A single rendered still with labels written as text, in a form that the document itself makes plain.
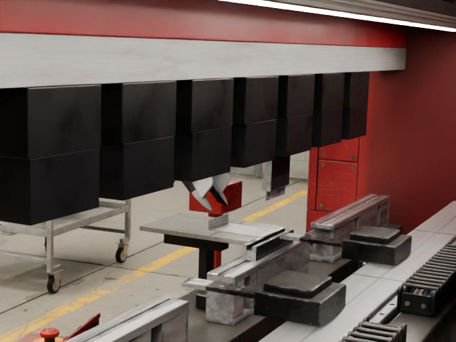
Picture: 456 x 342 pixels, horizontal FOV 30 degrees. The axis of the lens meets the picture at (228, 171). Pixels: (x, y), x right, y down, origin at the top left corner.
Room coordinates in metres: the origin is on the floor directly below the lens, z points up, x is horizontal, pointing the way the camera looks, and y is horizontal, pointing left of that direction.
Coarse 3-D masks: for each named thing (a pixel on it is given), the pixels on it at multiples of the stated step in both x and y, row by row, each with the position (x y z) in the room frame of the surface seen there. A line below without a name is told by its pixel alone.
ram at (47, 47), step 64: (0, 0) 0.95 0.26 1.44; (64, 0) 1.05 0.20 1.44; (128, 0) 1.18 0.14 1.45; (192, 0) 1.34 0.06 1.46; (0, 64) 0.95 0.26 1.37; (64, 64) 1.05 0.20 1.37; (128, 64) 1.18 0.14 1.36; (192, 64) 1.35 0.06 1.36; (256, 64) 1.57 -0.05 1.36; (320, 64) 1.87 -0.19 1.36; (384, 64) 2.32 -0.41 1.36
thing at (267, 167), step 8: (272, 160) 1.73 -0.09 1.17; (280, 160) 1.76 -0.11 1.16; (288, 160) 1.81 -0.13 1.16; (264, 168) 1.73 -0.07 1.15; (272, 168) 1.73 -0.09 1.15; (280, 168) 1.77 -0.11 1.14; (288, 168) 1.81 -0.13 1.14; (264, 176) 1.73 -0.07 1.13; (272, 176) 1.73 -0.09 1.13; (280, 176) 1.77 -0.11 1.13; (288, 176) 1.81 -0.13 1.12; (264, 184) 1.73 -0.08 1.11; (272, 184) 1.73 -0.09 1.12; (280, 184) 1.77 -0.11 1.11; (288, 184) 1.81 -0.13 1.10; (272, 192) 1.75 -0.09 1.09; (280, 192) 1.79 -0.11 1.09
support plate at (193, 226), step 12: (168, 216) 1.92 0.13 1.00; (180, 216) 1.93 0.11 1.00; (192, 216) 1.93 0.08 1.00; (204, 216) 1.94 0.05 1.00; (144, 228) 1.81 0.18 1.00; (156, 228) 1.80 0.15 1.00; (168, 228) 1.80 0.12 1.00; (180, 228) 1.80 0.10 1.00; (192, 228) 1.81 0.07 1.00; (204, 228) 1.81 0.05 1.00; (276, 228) 1.83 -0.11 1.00; (216, 240) 1.73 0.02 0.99; (228, 240) 1.72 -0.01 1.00; (240, 240) 1.71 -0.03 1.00
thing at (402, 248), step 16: (304, 240) 1.72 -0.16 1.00; (320, 240) 1.71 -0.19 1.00; (336, 240) 1.71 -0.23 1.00; (352, 240) 1.64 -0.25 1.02; (368, 240) 1.63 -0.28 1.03; (384, 240) 1.62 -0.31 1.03; (400, 240) 1.65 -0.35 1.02; (352, 256) 1.63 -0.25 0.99; (368, 256) 1.62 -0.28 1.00; (384, 256) 1.60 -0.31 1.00; (400, 256) 1.63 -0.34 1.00
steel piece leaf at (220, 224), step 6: (222, 216) 1.85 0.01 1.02; (228, 216) 1.87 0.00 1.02; (210, 222) 1.80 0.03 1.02; (216, 222) 1.82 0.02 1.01; (222, 222) 1.85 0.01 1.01; (210, 228) 1.80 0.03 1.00; (216, 228) 1.81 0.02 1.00; (222, 228) 1.81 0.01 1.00; (228, 228) 1.81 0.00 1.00; (234, 228) 1.81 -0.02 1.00; (240, 228) 1.81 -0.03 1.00; (246, 228) 1.82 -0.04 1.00; (252, 228) 1.82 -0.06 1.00; (258, 228) 1.82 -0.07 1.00; (264, 228) 1.82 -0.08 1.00; (240, 234) 1.76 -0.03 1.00; (246, 234) 1.75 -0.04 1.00; (252, 234) 1.76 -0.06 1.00
